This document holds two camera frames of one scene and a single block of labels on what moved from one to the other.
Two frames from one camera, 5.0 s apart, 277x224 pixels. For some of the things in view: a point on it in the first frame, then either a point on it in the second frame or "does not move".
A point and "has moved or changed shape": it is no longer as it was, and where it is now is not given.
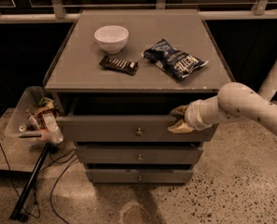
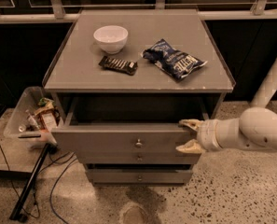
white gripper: x=192 y=116 → x=207 y=135
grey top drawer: x=127 y=129 has moved or changed shape
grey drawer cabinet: x=116 y=78 does not move
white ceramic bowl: x=112 y=38 does not move
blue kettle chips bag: x=173 y=63 does not move
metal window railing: x=261 y=7 does not move
